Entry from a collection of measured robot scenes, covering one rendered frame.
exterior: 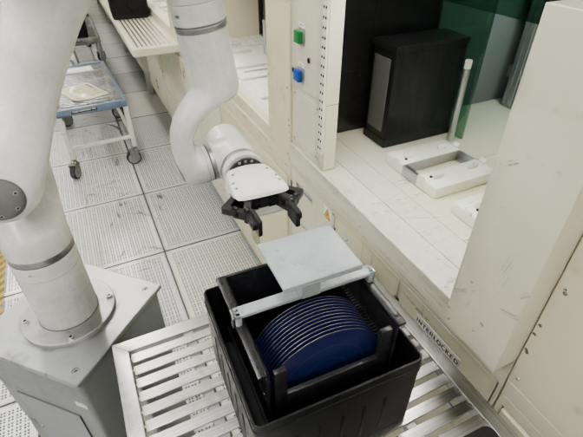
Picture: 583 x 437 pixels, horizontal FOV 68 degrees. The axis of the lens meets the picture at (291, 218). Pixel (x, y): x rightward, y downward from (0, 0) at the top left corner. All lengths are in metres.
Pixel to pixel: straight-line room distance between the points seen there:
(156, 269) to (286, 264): 1.69
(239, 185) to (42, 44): 0.36
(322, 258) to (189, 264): 1.67
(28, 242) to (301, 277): 0.51
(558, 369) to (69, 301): 0.87
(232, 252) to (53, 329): 1.37
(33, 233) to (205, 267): 1.41
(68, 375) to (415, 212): 0.83
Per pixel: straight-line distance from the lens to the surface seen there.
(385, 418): 0.81
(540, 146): 0.61
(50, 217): 0.91
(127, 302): 1.05
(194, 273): 2.19
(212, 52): 0.79
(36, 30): 0.74
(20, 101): 0.77
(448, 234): 1.05
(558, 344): 0.77
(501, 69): 1.83
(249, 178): 0.78
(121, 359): 0.95
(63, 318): 1.01
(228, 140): 0.89
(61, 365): 0.99
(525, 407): 0.89
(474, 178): 1.23
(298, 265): 0.60
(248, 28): 2.67
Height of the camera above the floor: 1.49
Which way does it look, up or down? 37 degrees down
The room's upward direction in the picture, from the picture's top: straight up
